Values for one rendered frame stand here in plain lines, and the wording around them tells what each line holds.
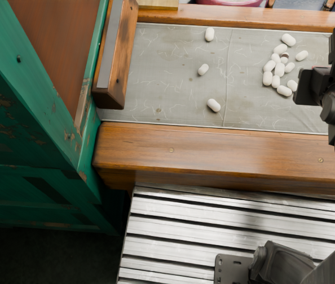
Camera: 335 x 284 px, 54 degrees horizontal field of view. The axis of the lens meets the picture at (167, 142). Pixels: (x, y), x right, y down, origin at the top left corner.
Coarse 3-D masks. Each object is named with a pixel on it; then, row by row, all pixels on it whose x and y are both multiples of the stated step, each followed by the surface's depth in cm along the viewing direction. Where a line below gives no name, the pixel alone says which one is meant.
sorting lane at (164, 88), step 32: (160, 32) 86; (192, 32) 86; (224, 32) 86; (256, 32) 86; (288, 32) 86; (160, 64) 82; (192, 64) 82; (224, 64) 82; (256, 64) 82; (320, 64) 82; (128, 96) 78; (160, 96) 78; (192, 96) 78; (224, 96) 78; (256, 96) 78; (288, 96) 78; (224, 128) 74; (256, 128) 74; (288, 128) 74; (320, 128) 74
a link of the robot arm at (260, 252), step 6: (258, 246) 59; (258, 252) 58; (264, 252) 57; (258, 258) 57; (264, 258) 57; (258, 264) 57; (252, 270) 61; (258, 270) 58; (252, 276) 59; (258, 276) 60; (264, 282) 60; (270, 282) 60
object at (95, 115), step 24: (96, 120) 72; (0, 168) 62; (24, 168) 62; (48, 168) 60; (0, 192) 86; (24, 192) 84; (48, 192) 83; (72, 192) 75; (96, 192) 76; (120, 192) 127; (0, 216) 122; (24, 216) 118; (48, 216) 114; (72, 216) 111; (96, 216) 100; (120, 216) 131
